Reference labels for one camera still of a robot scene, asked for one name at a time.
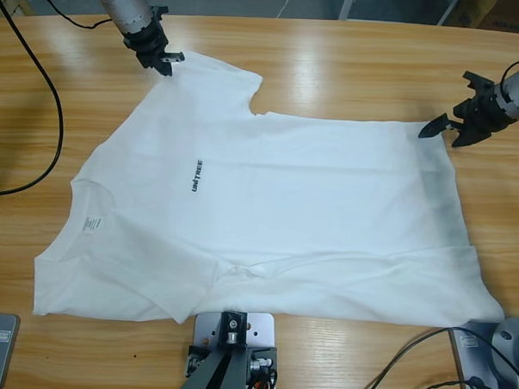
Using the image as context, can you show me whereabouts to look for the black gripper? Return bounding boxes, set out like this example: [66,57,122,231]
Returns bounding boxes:
[120,3,188,78]
[417,78,519,151]

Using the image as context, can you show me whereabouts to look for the white t-shirt with black logo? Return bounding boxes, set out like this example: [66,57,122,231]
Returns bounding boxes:
[30,45,516,339]

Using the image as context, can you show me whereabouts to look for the tan cardboard box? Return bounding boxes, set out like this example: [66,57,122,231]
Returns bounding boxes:
[447,0,502,30]

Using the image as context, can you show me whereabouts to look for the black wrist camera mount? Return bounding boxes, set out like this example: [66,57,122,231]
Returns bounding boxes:
[461,70,495,93]
[146,3,170,24]

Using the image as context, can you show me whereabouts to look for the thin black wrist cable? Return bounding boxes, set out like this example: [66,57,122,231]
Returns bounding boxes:
[35,0,114,30]
[499,58,519,86]

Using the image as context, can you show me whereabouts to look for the thick black looping cable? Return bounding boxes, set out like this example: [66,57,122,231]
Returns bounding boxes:
[0,0,70,201]

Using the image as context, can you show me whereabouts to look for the white metal frame leg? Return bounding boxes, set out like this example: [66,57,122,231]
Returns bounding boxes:
[337,0,359,22]
[436,0,463,28]

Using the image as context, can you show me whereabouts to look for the long black base cable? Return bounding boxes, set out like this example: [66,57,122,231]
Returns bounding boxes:
[361,321,519,389]

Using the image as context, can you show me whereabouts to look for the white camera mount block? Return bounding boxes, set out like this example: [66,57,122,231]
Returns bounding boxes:
[190,310,280,389]

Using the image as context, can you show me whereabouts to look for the dark camera post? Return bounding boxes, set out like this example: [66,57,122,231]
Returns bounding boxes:
[176,309,255,389]

